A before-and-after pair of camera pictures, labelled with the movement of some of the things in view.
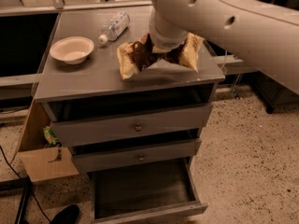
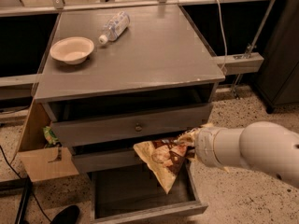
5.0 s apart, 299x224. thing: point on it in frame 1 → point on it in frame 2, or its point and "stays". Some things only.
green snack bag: (50, 135) stays
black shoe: (69, 215) stays
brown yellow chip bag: (137, 57) → (164, 158)
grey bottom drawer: (146, 193) stays
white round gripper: (167, 42) → (206, 147)
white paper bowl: (72, 49) stays
